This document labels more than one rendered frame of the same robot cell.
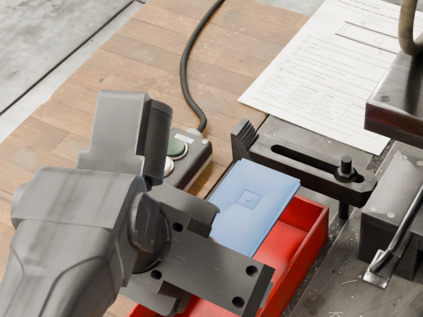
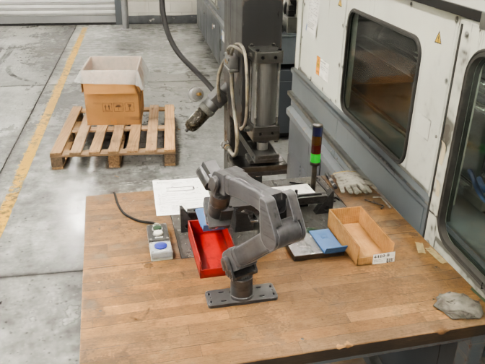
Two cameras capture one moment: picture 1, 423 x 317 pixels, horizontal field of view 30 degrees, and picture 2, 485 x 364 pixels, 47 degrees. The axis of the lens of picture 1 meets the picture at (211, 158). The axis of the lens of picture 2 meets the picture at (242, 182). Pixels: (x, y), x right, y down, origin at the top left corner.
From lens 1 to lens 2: 125 cm
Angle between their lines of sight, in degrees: 45
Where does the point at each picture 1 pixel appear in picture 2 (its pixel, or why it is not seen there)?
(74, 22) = not seen: outside the picture
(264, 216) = not seen: hidden behind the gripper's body
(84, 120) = (108, 239)
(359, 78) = (188, 198)
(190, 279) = (239, 203)
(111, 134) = (213, 168)
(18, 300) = (245, 180)
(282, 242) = (212, 237)
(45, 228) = (232, 174)
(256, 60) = (149, 205)
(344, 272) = (234, 236)
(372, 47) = (182, 191)
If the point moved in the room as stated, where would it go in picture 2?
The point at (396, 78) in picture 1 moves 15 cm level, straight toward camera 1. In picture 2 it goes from (235, 162) to (260, 180)
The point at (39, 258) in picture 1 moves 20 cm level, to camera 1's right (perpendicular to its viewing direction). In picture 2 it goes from (239, 176) to (285, 154)
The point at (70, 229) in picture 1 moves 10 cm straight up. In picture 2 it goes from (237, 172) to (237, 136)
